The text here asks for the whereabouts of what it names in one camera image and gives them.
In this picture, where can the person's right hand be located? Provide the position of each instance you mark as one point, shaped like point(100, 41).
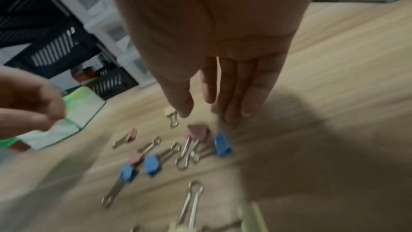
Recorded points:
point(209, 22)

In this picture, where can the person's left hand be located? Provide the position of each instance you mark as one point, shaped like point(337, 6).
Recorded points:
point(25, 101)

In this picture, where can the small brown jar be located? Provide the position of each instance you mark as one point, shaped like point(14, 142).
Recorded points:
point(87, 74)

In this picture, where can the large black plastic crate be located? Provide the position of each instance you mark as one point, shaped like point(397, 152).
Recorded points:
point(38, 22)

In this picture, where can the small black plastic crate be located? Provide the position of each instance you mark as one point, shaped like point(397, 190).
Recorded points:
point(112, 82)

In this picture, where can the small yellow binder clip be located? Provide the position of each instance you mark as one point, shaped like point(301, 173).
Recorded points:
point(170, 115)

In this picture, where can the white plastic drawer unit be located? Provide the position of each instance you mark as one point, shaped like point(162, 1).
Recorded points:
point(106, 9)

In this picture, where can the large pink binder clip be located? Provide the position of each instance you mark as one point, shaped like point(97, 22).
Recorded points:
point(198, 131)

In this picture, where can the small pink binder clip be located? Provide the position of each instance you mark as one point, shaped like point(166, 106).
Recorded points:
point(135, 158)
point(130, 135)

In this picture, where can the large blue binder clip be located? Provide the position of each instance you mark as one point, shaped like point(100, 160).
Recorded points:
point(222, 145)

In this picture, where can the small blue binder clip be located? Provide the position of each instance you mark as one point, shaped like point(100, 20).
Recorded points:
point(151, 164)
point(128, 173)

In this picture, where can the large yellow binder clip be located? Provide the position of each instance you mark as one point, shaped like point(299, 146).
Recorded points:
point(188, 205)

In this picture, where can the pale green binder clip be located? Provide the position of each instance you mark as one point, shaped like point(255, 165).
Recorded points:
point(252, 218)

